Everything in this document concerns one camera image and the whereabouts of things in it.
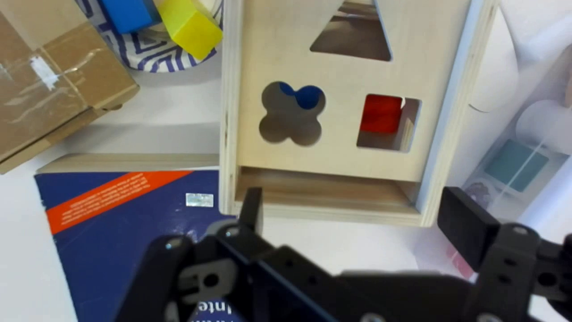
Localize blue patterned white plate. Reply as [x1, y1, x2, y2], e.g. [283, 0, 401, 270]
[74, 0, 227, 75]

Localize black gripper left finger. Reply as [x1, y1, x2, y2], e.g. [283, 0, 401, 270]
[115, 184, 354, 322]

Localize blue wooden block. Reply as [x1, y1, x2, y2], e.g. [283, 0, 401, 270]
[97, 0, 163, 36]

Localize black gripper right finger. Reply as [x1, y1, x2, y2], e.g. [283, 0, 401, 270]
[436, 184, 572, 322]

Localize wooden shape sorter toy box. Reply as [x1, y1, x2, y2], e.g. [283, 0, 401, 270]
[218, 0, 501, 229]

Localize yellow wooden block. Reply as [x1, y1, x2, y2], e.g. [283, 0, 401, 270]
[152, 0, 225, 62]

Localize red wooden block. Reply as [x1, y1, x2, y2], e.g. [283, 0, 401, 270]
[360, 93, 408, 136]

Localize brown cardboard box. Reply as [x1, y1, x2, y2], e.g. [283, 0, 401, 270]
[0, 0, 143, 177]

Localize clear plastic storage container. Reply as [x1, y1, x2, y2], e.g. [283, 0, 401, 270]
[445, 0, 572, 243]

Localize blue book with orange stripe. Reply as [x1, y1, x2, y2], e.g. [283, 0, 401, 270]
[32, 152, 265, 322]

